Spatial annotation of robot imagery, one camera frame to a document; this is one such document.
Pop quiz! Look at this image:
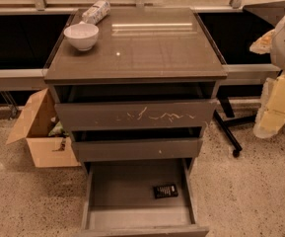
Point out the grey open bottom drawer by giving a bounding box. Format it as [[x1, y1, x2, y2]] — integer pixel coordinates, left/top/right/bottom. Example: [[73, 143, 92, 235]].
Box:
[[77, 159, 209, 237]]

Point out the white blue snack bag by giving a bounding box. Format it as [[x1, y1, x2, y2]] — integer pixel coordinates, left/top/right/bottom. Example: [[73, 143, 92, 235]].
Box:
[[82, 0, 110, 25]]

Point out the open cardboard box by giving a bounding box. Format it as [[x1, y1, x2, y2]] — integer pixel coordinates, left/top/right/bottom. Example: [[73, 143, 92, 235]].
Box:
[[7, 89, 79, 168]]

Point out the white ceramic bowl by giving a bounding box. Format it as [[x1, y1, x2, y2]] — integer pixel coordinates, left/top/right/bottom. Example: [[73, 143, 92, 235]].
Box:
[[64, 24, 99, 51]]

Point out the black rxbar chocolate bar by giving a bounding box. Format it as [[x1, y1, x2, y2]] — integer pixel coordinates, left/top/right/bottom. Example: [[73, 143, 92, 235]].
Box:
[[153, 184, 178, 198]]

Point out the green bag in box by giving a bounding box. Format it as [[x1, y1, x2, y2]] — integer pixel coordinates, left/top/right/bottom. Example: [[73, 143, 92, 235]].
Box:
[[48, 121, 65, 137]]

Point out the grey middle drawer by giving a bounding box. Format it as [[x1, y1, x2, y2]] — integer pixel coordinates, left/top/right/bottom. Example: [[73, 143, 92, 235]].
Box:
[[72, 138, 203, 162]]

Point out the grey drawer cabinet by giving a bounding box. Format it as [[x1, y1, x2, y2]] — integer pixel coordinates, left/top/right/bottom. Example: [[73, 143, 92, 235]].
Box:
[[43, 6, 229, 176]]

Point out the grey top drawer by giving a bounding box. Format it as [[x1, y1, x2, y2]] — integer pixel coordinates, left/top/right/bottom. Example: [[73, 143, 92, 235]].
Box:
[[55, 100, 217, 131]]

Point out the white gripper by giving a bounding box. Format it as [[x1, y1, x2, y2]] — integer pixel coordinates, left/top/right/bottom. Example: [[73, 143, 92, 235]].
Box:
[[249, 16, 285, 138]]

